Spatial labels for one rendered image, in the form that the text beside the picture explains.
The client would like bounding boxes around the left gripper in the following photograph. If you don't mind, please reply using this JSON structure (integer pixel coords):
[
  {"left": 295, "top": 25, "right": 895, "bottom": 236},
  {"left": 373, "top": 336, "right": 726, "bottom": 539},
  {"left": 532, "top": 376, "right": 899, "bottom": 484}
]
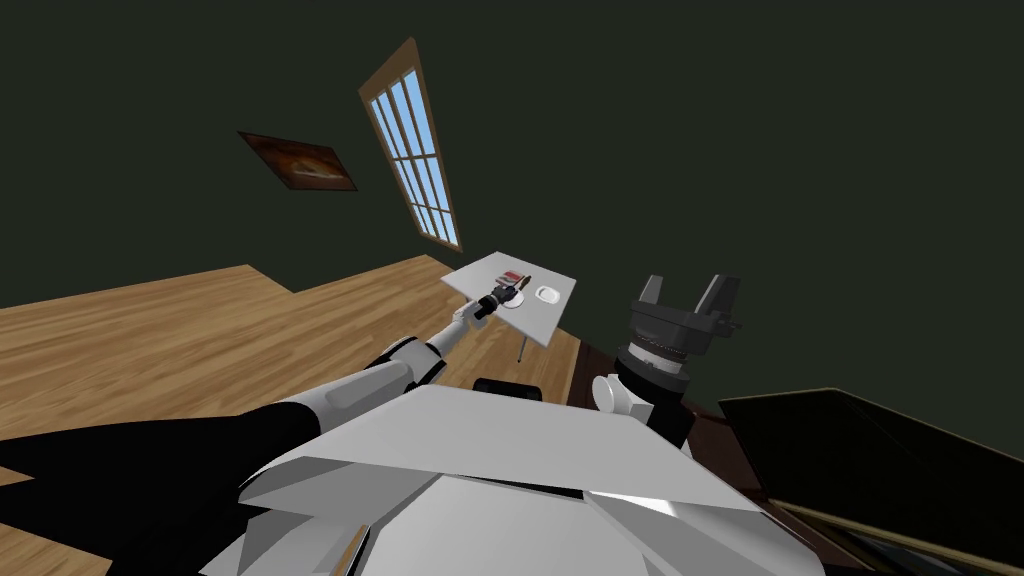
[{"left": 473, "top": 284, "right": 523, "bottom": 322}]

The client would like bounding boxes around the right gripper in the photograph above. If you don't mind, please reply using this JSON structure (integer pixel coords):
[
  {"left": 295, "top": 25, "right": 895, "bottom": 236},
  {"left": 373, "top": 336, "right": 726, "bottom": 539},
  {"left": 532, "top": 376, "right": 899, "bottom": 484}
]
[{"left": 627, "top": 274, "right": 743, "bottom": 364}]

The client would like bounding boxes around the white table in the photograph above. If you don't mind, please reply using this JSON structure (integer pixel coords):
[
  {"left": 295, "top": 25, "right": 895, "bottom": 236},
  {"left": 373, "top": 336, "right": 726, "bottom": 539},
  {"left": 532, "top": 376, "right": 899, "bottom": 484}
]
[{"left": 439, "top": 250, "right": 578, "bottom": 365}]

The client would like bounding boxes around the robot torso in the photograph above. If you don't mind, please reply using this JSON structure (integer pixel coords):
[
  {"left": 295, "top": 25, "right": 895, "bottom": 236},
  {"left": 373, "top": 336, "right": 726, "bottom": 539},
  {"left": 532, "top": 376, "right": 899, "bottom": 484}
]
[{"left": 198, "top": 377, "right": 827, "bottom": 576}]

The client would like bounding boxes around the wooden framed window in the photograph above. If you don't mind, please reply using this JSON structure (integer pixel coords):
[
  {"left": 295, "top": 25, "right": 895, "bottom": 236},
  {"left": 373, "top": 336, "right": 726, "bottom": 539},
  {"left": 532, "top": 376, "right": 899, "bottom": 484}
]
[{"left": 357, "top": 36, "right": 465, "bottom": 254}]

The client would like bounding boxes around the black box-shaped furniture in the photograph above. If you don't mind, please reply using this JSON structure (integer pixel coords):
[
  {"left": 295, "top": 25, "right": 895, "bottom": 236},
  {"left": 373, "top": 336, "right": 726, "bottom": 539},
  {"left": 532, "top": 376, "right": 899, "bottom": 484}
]
[{"left": 716, "top": 387, "right": 1024, "bottom": 576}]

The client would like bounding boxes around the dark orange wall picture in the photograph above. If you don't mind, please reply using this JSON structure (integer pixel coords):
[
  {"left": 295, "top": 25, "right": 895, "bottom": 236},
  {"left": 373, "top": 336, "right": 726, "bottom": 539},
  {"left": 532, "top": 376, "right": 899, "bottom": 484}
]
[{"left": 236, "top": 131, "right": 360, "bottom": 194}]

